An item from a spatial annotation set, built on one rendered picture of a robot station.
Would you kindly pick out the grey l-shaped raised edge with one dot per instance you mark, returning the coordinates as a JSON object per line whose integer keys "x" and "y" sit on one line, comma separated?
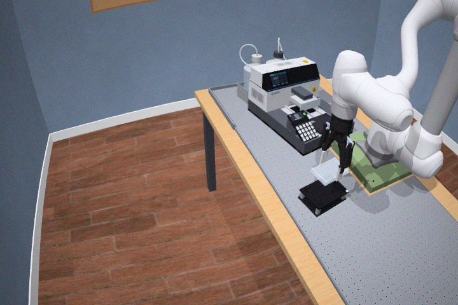
{"x": 219, "y": 105}

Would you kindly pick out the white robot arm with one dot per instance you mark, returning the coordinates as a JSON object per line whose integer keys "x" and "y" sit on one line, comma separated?
{"x": 386, "y": 100}

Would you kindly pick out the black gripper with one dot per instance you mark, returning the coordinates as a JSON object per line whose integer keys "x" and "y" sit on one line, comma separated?
{"x": 340, "y": 130}

